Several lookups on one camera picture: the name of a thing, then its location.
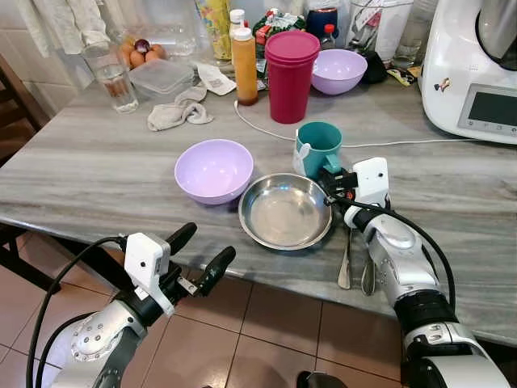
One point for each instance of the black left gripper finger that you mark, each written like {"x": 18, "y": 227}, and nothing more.
{"x": 182, "y": 238}
{"x": 218, "y": 268}

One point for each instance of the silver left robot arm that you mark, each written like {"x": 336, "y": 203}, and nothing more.
{"x": 97, "y": 343}

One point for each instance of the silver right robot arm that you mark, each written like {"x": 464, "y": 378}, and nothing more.
{"x": 404, "y": 271}

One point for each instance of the teal mug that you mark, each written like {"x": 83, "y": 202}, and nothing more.
{"x": 315, "y": 141}

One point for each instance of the stainless steel bowl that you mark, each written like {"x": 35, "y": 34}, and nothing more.
{"x": 284, "y": 214}

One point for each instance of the lilac plastic bowl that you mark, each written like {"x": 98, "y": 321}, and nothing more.
{"x": 214, "y": 170}
{"x": 339, "y": 73}

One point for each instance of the metal spoon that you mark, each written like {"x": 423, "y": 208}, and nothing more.
{"x": 346, "y": 271}

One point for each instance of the magenta plastic tumbler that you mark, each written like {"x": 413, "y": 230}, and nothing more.
{"x": 291, "y": 81}

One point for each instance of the small black pouch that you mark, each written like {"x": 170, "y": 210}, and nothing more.
{"x": 374, "y": 69}

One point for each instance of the yellow black wrapper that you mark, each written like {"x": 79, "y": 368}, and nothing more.
{"x": 401, "y": 77}

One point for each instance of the grey crumpled cloth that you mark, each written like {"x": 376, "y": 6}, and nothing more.
{"x": 178, "y": 113}

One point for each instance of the orange sauce bottle white cap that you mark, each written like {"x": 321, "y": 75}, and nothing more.
{"x": 245, "y": 73}

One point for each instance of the small bottle red cap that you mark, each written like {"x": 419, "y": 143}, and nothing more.
{"x": 328, "y": 36}

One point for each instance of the dark robot foot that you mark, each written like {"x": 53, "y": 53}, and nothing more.
{"x": 319, "y": 380}

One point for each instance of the clear plastic pitcher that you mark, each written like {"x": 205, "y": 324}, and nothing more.
{"x": 376, "y": 28}

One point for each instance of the clear plastic food container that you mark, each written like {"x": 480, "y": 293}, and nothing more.
{"x": 161, "y": 78}

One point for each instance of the white printed sachet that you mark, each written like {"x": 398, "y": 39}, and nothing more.
{"x": 216, "y": 79}

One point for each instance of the white kitchen machine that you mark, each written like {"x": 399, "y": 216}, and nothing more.
{"x": 460, "y": 73}

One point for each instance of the clear glass bottle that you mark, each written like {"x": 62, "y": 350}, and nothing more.
{"x": 414, "y": 36}

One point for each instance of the dark blue jar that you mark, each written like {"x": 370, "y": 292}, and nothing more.
{"x": 321, "y": 18}

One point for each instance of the clear drinking glass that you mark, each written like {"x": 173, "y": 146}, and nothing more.
{"x": 113, "y": 81}

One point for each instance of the green red snack packet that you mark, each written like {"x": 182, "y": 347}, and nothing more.
{"x": 275, "y": 23}

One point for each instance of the brown egg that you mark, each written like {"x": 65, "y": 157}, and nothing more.
{"x": 154, "y": 54}
{"x": 125, "y": 50}
{"x": 137, "y": 59}

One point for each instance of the purple onion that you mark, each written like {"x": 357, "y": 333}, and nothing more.
{"x": 141, "y": 46}

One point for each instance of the white capped bottle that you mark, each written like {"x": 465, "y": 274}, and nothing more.
{"x": 237, "y": 18}

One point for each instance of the yellow printed package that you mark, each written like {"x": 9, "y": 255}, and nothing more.
{"x": 214, "y": 28}

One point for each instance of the brown wooden chair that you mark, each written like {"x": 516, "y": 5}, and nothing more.
{"x": 14, "y": 113}

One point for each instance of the hanging beige towel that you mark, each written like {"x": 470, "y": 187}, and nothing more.
{"x": 69, "y": 20}

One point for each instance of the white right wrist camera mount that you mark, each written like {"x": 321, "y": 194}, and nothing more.
{"x": 371, "y": 179}

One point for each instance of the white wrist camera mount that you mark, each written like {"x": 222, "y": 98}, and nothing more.
{"x": 371, "y": 179}
{"x": 145, "y": 259}

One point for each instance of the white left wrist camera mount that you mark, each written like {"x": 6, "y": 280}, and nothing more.
{"x": 145, "y": 259}

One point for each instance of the dark table frame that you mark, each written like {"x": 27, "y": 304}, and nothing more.
{"x": 32, "y": 263}

